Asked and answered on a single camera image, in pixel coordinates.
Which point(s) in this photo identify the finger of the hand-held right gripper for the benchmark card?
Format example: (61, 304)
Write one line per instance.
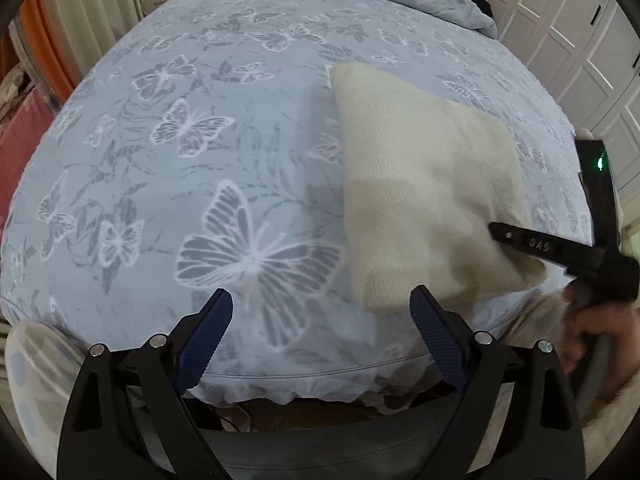
(530, 246)

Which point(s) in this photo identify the person's right forearm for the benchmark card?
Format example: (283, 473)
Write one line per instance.
(620, 420)

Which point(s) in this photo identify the white panelled wardrobe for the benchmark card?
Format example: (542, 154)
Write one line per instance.
(560, 20)

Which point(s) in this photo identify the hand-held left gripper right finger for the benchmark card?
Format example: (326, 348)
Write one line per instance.
(440, 347)

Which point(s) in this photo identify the person's right hand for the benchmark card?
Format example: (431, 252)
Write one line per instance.
(592, 322)

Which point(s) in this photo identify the person's light pants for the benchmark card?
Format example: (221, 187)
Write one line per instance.
(35, 375)

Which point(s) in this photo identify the white nightstand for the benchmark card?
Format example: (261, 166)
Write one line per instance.
(151, 2)

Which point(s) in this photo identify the black bag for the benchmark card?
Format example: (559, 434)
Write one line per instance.
(482, 6)

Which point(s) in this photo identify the orange curtain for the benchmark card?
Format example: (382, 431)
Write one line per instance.
(45, 45)

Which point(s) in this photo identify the cream knit cardigan red buttons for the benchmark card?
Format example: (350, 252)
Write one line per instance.
(425, 170)

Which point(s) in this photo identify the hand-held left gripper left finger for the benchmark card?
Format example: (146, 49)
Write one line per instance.
(205, 342)

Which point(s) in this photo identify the bed with butterfly print sheet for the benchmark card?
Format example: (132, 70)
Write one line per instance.
(200, 110)

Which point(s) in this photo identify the white crumpled cloth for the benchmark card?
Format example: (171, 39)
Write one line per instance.
(12, 87)

